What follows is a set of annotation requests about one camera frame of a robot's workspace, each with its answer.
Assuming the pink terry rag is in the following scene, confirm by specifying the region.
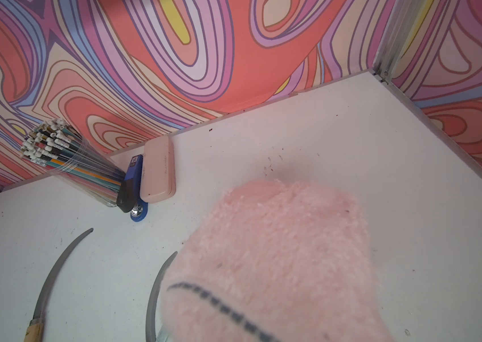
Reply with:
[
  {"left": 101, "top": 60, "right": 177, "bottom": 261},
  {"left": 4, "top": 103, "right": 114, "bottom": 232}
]
[{"left": 161, "top": 180, "right": 392, "bottom": 341}]

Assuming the cup of coloured pencils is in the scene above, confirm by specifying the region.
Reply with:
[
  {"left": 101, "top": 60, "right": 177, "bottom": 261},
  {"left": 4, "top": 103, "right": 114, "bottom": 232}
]
[{"left": 20, "top": 118, "right": 125, "bottom": 207}]

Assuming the pink rectangular box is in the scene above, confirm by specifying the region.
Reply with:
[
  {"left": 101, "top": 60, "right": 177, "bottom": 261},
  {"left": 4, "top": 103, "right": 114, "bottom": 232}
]
[{"left": 140, "top": 135, "right": 176, "bottom": 204}]

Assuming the wooden handle sickle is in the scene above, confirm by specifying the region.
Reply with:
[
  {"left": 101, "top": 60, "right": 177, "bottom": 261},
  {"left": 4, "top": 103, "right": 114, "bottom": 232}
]
[
  {"left": 145, "top": 252, "right": 178, "bottom": 342},
  {"left": 24, "top": 228, "right": 94, "bottom": 342}
]

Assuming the blue stapler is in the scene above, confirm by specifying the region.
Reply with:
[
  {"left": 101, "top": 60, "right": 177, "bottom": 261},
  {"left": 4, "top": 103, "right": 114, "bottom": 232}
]
[{"left": 117, "top": 155, "right": 148, "bottom": 222}]

